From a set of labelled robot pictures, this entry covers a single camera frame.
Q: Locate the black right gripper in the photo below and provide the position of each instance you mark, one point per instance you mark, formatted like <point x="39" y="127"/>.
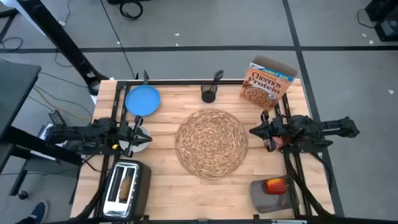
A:
<point x="278" y="130"/>

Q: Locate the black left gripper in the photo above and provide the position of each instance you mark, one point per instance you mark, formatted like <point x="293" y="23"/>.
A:
<point x="127" y="137"/>

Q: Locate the white bowl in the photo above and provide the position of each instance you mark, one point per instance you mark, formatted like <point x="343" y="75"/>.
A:
<point x="145" y="130"/>

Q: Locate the red translucent cup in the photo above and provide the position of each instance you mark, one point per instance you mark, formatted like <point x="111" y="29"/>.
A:
<point x="281" y="141"/>

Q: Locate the blue plate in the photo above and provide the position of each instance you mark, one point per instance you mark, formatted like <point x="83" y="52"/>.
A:
<point x="143" y="101"/>

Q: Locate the Cheerios Protein cereal box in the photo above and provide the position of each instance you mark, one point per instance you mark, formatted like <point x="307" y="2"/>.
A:
<point x="267" y="85"/>

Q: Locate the brown toast slice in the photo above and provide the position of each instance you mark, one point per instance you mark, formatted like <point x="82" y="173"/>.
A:
<point x="125" y="188"/>

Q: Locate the red and yellow apple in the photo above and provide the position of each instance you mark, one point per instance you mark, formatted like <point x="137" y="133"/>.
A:
<point x="275" y="186"/>

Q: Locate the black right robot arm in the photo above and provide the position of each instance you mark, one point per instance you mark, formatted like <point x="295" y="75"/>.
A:
<point x="311" y="127"/>

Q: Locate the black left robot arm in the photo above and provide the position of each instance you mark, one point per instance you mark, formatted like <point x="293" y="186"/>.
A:
<point x="93" y="130"/>

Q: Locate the black and chrome toaster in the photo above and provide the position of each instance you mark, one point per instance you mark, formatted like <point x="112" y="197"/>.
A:
<point x="141" y="189"/>

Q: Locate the round woven placemat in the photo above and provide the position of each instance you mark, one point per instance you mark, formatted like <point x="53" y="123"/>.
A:
<point x="211" y="144"/>

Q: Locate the black mesh utensil cup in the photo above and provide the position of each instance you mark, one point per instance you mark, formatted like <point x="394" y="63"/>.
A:
<point x="208" y="95"/>

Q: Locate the grey translucent plastic container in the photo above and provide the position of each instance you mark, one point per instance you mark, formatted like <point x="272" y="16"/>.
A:
<point x="270" y="202"/>

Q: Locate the black power adapter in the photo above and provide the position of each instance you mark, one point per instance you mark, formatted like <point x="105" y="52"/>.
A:
<point x="57" y="117"/>

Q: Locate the person's shoe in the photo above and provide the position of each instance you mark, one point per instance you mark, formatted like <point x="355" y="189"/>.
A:
<point x="38" y="212"/>

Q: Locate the black stand leg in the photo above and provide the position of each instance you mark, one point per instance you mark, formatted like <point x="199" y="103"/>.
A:
<point x="62" y="40"/>

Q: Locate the black caster wheel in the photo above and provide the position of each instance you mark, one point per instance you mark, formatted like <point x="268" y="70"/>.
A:
<point x="22" y="194"/>

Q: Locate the black desk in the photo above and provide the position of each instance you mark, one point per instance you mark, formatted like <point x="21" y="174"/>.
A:
<point x="15" y="90"/>

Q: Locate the black equipment box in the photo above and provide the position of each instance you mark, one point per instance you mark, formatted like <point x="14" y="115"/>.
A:
<point x="385" y="21"/>

